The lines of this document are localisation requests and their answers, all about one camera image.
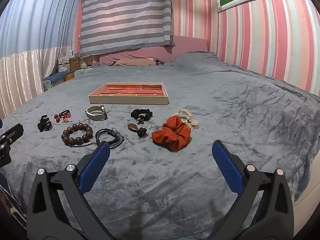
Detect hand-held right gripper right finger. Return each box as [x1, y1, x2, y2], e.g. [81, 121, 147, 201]
[204, 140, 295, 240]

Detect black hair tie red beads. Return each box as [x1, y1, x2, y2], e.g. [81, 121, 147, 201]
[54, 109, 73, 124]

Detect black braided cord bracelet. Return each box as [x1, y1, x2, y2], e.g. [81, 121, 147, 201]
[69, 127, 125, 149]

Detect person's patterned clothing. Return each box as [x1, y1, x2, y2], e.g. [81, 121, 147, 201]
[0, 172, 28, 230]

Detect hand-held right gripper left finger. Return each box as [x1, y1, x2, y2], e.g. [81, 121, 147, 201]
[26, 141, 118, 240]

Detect blue cushion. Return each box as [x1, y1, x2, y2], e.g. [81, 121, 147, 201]
[42, 71, 70, 88]

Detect blue and cream curtain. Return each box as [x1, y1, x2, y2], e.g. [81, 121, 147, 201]
[0, 0, 83, 118]

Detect brown storage box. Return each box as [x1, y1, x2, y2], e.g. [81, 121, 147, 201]
[69, 57, 82, 71]

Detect cream mattress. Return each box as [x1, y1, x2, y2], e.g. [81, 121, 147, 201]
[291, 140, 320, 208]

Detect black scrunchie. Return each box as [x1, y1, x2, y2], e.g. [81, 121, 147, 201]
[130, 108, 153, 125]

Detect beige pillow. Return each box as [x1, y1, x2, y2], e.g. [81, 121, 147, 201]
[114, 58, 160, 67]

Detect pink headboard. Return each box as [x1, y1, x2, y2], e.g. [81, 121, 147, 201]
[99, 35, 208, 64]

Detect brown wooden bead bracelet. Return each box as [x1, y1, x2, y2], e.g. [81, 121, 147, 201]
[61, 123, 94, 146]

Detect floral storage box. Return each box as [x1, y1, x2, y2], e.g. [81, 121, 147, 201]
[58, 55, 70, 73]

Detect grey plush blanket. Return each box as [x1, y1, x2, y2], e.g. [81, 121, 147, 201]
[0, 51, 320, 240]

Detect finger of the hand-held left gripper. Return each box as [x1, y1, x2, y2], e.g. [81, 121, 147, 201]
[0, 123, 24, 150]

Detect orange scrunchie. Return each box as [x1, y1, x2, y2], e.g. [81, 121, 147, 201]
[151, 116, 192, 152]

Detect grey striped hanging cloth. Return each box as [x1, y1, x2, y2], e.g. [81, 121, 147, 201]
[79, 0, 177, 58]

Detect beige jewelry tray orange lining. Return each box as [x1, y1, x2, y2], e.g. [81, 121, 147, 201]
[89, 82, 169, 105]

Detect cream scrunchie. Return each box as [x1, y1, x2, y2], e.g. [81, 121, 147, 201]
[175, 108, 199, 130]

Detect beige mesh bracelet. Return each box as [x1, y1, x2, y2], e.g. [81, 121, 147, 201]
[85, 105, 108, 120]

